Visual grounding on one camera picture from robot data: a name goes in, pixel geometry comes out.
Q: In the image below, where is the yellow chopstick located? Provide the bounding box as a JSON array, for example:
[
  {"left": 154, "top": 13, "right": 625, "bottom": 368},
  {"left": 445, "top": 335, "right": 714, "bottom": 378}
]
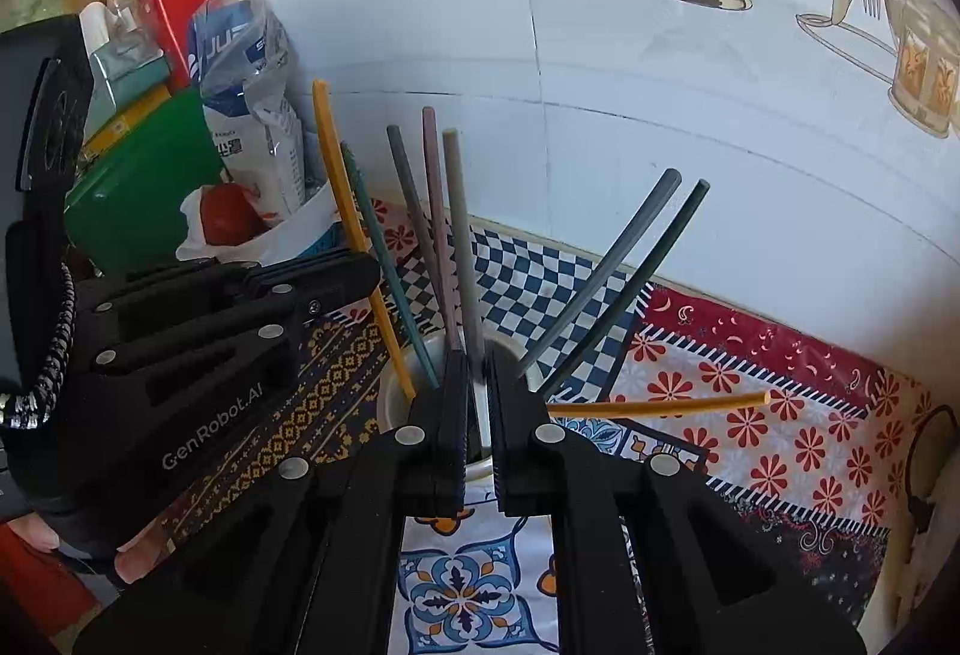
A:
[
  {"left": 547, "top": 391, "right": 771, "bottom": 419},
  {"left": 311, "top": 79, "right": 416, "bottom": 401}
]

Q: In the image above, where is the teal chopstick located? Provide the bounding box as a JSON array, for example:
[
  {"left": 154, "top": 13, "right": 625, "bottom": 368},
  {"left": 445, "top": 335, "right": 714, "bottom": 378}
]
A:
[{"left": 340, "top": 143, "right": 439, "bottom": 388}]

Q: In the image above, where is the pink chopstick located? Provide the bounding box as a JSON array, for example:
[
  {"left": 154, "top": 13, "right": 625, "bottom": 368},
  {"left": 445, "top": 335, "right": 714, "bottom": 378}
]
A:
[
  {"left": 386, "top": 125, "right": 454, "bottom": 349},
  {"left": 421, "top": 107, "right": 462, "bottom": 351}
]

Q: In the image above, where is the dark green chopstick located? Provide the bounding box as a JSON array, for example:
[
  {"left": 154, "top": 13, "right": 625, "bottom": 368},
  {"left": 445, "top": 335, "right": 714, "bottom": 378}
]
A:
[{"left": 537, "top": 178, "right": 711, "bottom": 401}]

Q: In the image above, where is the grey chopstick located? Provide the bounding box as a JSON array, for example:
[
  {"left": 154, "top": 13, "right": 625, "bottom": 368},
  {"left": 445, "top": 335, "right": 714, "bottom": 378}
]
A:
[{"left": 519, "top": 167, "right": 682, "bottom": 375}]

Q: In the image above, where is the person's left hand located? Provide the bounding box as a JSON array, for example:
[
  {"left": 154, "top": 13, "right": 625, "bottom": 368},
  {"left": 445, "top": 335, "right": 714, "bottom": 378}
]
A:
[{"left": 7, "top": 512, "right": 171, "bottom": 585}]

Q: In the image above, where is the red tomato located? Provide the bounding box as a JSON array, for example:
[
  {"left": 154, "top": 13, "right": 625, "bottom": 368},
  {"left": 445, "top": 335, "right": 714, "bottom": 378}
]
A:
[{"left": 200, "top": 184, "right": 267, "bottom": 247}]

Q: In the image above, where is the white and blue basket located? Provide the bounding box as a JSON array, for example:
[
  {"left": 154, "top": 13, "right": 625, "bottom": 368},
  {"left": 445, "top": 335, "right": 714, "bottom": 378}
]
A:
[{"left": 176, "top": 184, "right": 338, "bottom": 267}]

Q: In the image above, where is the green box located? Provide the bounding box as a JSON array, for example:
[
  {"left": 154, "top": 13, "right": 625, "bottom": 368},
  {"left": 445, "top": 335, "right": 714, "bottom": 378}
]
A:
[{"left": 64, "top": 89, "right": 223, "bottom": 276}]

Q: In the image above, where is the white ceramic utensil cup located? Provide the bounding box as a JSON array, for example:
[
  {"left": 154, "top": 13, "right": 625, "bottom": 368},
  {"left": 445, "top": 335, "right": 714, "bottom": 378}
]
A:
[{"left": 376, "top": 327, "right": 526, "bottom": 483}]

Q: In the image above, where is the white blue food bag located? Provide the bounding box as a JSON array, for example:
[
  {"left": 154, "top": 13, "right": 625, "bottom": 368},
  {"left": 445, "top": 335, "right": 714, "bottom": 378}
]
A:
[{"left": 187, "top": 0, "right": 306, "bottom": 228}]

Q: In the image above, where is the patterned patchwork tablecloth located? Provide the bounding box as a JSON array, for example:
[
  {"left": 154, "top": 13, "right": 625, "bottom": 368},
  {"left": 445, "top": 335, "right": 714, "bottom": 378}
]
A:
[{"left": 148, "top": 195, "right": 947, "bottom": 655}]

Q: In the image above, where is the teal tissue box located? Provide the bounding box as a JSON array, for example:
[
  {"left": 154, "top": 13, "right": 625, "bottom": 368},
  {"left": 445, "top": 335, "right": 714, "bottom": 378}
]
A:
[{"left": 85, "top": 29, "right": 171, "bottom": 138}]

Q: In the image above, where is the black power cable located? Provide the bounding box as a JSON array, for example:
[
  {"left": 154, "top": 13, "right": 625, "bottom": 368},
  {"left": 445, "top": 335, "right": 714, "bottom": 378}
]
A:
[{"left": 903, "top": 401, "right": 960, "bottom": 540}]

